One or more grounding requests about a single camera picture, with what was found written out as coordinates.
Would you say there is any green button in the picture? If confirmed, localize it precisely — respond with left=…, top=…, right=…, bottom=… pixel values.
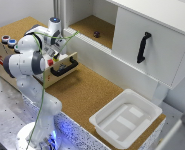
left=13, top=44, right=20, bottom=53

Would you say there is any white plastic box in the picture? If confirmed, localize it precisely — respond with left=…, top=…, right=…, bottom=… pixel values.
left=88, top=88, right=164, bottom=150

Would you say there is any white cabinet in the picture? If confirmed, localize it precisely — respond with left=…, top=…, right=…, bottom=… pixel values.
left=63, top=0, right=185, bottom=108

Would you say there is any black drawer handle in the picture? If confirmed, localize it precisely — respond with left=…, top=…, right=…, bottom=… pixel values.
left=50, top=56, right=79, bottom=77

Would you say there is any green cable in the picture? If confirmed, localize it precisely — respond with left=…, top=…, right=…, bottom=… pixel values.
left=25, top=30, right=80, bottom=150

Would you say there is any red button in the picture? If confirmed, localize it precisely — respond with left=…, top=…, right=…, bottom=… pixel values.
left=1, top=34, right=11, bottom=44

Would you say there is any black door handle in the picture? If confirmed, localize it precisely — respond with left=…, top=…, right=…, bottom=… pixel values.
left=136, top=31, right=153, bottom=64

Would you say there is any white sliding door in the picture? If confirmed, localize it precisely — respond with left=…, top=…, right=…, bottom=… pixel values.
left=110, top=6, right=185, bottom=90

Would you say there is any blue button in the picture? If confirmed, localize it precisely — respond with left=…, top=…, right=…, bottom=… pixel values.
left=7, top=38, right=18, bottom=48

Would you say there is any wooden drawer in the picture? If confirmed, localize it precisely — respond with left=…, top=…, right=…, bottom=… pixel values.
left=41, top=50, right=80, bottom=90

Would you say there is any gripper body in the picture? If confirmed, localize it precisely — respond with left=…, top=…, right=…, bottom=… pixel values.
left=42, top=37, right=68, bottom=59

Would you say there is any wooden drawer box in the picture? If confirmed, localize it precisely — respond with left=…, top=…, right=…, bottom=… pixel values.
left=0, top=16, right=65, bottom=90

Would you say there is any purple block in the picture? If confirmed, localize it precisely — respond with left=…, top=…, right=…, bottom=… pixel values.
left=93, top=31, right=101, bottom=38

